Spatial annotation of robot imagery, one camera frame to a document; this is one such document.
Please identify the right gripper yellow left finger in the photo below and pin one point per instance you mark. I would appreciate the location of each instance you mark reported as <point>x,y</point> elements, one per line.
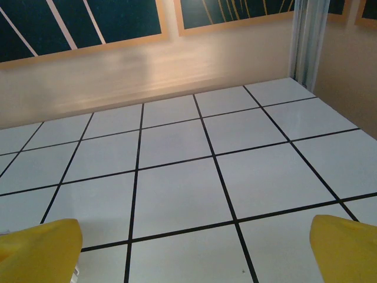
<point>38,253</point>

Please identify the aluminium frame post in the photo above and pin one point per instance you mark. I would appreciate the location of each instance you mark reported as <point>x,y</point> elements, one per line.
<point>306,44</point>

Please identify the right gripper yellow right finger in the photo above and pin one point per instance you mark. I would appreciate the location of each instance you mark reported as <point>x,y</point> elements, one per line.
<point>347,253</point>

